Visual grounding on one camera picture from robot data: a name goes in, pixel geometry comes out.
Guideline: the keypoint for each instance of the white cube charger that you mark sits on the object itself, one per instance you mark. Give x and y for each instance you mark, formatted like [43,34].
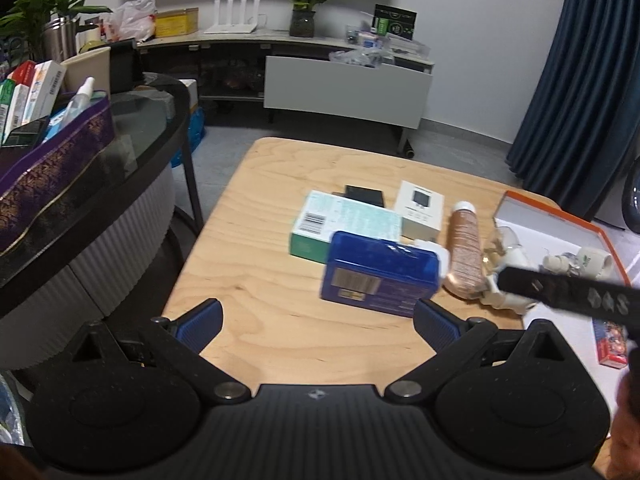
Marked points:
[442,260]

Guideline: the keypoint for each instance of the white TV cabinet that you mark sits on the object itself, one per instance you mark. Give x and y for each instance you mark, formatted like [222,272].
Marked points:
[345,90]

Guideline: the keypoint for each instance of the white router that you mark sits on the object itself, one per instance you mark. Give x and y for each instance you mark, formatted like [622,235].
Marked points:
[232,17]

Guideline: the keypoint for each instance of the dark blue curtain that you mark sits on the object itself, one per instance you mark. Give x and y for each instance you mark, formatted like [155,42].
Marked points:
[580,85]

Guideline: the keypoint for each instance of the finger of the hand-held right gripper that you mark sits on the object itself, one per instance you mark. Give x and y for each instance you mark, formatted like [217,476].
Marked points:
[515,282]

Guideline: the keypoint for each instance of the black stand panel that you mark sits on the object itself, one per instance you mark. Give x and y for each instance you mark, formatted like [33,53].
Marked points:
[125,65]

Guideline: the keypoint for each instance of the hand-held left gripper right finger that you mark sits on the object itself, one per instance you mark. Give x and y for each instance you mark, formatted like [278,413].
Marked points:
[435,325]

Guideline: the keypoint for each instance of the white barcode medicine box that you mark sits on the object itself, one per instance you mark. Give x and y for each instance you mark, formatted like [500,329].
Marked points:
[45,90]

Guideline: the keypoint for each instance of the orange cardboard box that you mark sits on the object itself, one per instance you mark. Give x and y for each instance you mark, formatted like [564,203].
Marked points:
[545,227]

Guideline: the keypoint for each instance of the white adapter box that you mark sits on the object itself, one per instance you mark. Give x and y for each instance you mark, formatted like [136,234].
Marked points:
[417,205]

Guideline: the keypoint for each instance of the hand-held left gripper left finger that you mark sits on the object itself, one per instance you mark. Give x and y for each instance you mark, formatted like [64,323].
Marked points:
[200,322]

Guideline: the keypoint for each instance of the red white medicine box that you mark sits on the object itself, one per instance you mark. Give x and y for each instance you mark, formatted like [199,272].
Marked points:
[22,72]

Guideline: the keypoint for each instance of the mint green box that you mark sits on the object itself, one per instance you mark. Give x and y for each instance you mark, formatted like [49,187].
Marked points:
[350,215]

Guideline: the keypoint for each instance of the white yellow cardboard box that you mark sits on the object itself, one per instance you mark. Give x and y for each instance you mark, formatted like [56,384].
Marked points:
[189,92]

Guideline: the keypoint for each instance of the black glass side table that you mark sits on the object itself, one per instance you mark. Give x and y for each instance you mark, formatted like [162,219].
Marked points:
[125,200]

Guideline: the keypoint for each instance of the small black box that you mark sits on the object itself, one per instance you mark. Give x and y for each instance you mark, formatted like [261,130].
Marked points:
[365,194]

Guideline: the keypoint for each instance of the beige box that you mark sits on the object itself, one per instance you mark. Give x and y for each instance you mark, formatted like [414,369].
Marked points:
[87,70]

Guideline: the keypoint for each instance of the steel thermos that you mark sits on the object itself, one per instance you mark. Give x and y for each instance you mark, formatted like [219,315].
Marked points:
[60,40]

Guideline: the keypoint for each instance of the purple storage basket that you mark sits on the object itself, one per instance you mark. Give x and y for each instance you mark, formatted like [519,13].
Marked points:
[55,175]

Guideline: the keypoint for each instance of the large leafy plant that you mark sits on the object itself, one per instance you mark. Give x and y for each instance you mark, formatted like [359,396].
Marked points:
[40,5]

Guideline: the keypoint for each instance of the clear spray bottle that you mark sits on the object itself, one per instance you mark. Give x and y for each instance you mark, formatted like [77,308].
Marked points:
[77,102]

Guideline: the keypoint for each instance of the green white medicine box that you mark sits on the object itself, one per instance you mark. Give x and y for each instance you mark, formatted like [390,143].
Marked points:
[12,107]

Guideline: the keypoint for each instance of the green black display box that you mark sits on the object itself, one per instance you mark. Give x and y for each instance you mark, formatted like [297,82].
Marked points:
[395,22]

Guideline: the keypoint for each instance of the white red plastic bag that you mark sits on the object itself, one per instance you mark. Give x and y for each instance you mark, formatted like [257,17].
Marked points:
[130,20]

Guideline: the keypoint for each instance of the blue plastic box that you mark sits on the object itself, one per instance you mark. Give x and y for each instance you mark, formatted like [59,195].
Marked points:
[380,270]

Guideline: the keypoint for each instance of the person's right hand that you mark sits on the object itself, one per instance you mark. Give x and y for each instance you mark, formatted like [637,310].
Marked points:
[627,445]

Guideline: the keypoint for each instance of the clear plastic organiser boxes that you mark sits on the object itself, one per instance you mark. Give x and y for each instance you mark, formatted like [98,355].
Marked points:
[405,47]

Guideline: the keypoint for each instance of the red black card box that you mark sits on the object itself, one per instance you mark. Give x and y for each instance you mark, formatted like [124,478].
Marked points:
[610,345]

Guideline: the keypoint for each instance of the rose gold bottle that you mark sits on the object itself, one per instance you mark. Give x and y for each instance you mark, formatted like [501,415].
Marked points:
[462,245]

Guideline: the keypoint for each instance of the crumpled clear plastic bags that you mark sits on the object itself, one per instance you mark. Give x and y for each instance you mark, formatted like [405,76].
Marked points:
[357,57]

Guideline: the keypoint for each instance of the clear glass refill bottle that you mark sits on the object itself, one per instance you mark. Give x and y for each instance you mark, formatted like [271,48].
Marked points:
[552,262]

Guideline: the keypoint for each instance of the blue bottle pack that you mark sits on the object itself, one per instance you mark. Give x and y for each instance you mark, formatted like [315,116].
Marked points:
[192,132]

